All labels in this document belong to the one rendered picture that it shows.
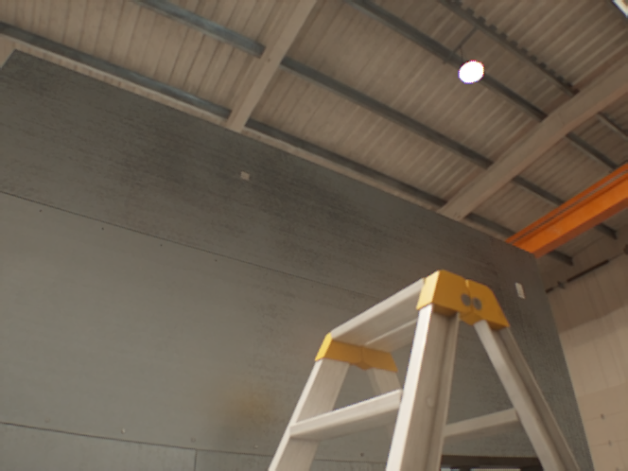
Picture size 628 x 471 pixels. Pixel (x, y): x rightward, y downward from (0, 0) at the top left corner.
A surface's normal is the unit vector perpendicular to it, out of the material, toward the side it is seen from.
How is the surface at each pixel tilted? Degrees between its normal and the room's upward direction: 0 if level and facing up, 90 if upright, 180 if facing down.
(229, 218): 90
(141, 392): 90
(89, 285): 90
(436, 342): 88
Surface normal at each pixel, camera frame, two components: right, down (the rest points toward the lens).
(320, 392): 0.52, -0.44
